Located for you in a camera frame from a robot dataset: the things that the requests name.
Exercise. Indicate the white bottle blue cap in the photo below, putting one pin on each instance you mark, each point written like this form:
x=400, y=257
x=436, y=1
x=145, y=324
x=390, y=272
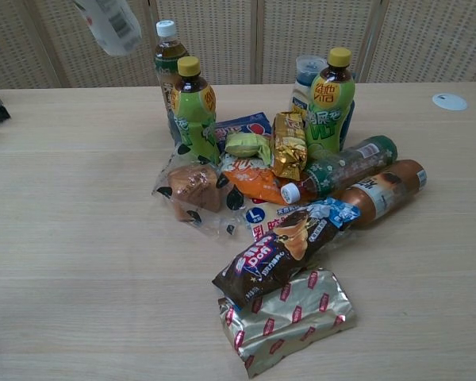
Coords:
x=303, y=85

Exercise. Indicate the jasmine tea bottle white cap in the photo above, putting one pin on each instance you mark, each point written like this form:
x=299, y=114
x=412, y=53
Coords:
x=349, y=164

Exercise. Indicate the lemon tea bottle green label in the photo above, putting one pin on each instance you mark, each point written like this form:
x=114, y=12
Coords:
x=327, y=115
x=192, y=115

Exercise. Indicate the gold foil packet red logos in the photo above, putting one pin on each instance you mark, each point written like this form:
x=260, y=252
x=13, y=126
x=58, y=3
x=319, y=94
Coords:
x=297, y=321

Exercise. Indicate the green tea bottle white cap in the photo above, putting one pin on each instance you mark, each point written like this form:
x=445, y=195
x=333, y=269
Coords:
x=167, y=59

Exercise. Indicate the brown chocolate bun packet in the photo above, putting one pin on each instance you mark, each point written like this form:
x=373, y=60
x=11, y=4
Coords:
x=273, y=258

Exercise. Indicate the orange snack bag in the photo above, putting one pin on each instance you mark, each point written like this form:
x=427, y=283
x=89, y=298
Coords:
x=252, y=182

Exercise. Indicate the brown milk tea bottle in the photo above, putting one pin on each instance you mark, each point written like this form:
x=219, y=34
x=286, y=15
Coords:
x=385, y=194

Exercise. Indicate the white yellow-capped bottle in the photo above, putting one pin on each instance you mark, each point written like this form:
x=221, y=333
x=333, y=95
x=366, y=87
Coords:
x=111, y=24

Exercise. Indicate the bread in clear printed bag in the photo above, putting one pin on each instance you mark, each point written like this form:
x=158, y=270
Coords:
x=194, y=188

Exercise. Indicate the green wrapped snack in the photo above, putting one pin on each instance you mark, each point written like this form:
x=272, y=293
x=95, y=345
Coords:
x=242, y=146

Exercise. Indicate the beige perforated folding screen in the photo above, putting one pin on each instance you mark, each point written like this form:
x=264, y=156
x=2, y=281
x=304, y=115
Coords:
x=262, y=39

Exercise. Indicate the plain gold foil snack packet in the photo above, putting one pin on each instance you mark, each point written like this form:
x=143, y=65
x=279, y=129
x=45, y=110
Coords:
x=289, y=151

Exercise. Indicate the white glove pack blue label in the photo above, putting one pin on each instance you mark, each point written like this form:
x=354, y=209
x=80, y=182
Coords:
x=262, y=222

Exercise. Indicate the blue red white snack packet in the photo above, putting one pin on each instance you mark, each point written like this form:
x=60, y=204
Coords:
x=246, y=126

